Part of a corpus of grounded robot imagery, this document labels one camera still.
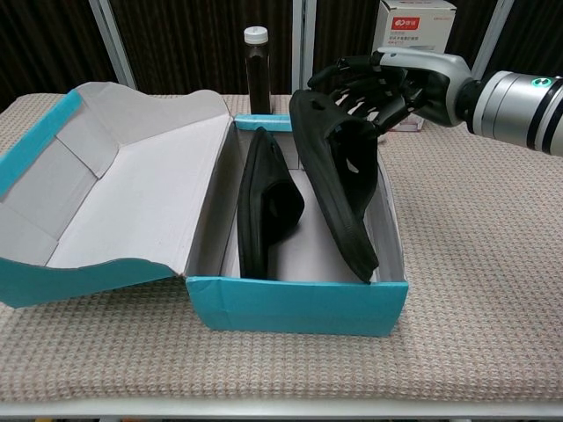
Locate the grey aluminium partition post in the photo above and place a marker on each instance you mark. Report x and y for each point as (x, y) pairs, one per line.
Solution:
(112, 44)
(495, 31)
(303, 44)

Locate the white desk lamp carton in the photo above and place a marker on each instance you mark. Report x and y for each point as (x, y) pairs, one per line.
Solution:
(413, 26)

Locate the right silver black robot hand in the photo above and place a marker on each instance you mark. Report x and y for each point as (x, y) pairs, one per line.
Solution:
(431, 77)

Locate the light blue cardboard shoe box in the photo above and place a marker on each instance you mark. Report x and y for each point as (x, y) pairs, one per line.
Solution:
(132, 198)

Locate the dark brown curtain panel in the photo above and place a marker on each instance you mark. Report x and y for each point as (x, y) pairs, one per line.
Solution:
(536, 35)
(343, 35)
(44, 44)
(189, 44)

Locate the black slipper with smooth heel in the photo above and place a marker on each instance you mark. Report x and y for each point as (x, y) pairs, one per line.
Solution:
(338, 189)

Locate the black slipper with frayed heel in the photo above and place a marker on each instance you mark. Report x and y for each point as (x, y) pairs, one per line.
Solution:
(259, 220)

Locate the dark brown bottle white cap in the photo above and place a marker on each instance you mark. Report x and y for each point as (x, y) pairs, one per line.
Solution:
(257, 74)

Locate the table with beige tablecloth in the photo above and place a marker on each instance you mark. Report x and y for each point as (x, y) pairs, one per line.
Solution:
(462, 264)

